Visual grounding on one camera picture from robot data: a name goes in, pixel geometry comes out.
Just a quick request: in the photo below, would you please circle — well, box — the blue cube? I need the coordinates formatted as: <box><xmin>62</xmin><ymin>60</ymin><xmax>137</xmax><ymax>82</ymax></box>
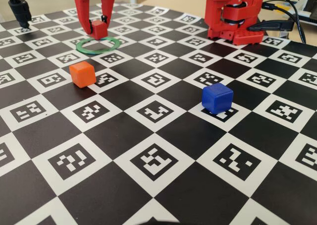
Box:
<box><xmin>201</xmin><ymin>83</ymin><xmax>234</xmax><ymax>115</ymax></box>

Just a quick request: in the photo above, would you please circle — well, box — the black white marker checkerboard mat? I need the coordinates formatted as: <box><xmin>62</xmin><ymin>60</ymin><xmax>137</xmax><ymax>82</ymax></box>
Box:
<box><xmin>0</xmin><ymin>1</ymin><xmax>317</xmax><ymax>225</ymax></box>

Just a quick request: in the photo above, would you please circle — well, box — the red cube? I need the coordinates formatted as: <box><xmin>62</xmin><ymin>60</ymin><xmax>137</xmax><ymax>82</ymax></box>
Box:
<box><xmin>90</xmin><ymin>19</ymin><xmax>109</xmax><ymax>40</ymax></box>

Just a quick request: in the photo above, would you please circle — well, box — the black plug connector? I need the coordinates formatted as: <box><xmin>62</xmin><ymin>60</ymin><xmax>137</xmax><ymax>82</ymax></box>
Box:
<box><xmin>248</xmin><ymin>20</ymin><xmax>295</xmax><ymax>33</ymax></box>

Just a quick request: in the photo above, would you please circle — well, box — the thick black cable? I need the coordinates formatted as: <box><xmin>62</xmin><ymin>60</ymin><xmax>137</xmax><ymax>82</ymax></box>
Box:
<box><xmin>264</xmin><ymin>0</ymin><xmax>308</xmax><ymax>44</ymax></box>

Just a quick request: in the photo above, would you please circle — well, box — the red robot base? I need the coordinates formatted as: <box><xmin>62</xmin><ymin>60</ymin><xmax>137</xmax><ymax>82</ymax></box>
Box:
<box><xmin>207</xmin><ymin>24</ymin><xmax>264</xmax><ymax>46</ymax></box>

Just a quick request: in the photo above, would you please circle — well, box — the green ring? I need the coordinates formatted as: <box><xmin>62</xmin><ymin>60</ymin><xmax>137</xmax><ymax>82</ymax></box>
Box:
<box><xmin>76</xmin><ymin>36</ymin><xmax>121</xmax><ymax>55</ymax></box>

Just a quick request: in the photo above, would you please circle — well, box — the orange cube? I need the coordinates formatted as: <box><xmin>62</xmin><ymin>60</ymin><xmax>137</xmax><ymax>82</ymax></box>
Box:
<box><xmin>69</xmin><ymin>60</ymin><xmax>97</xmax><ymax>88</ymax></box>

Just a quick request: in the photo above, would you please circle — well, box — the black cable with usb plug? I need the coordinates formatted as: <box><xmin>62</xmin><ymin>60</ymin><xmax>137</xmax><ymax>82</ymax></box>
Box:
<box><xmin>262</xmin><ymin>2</ymin><xmax>298</xmax><ymax>15</ymax></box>

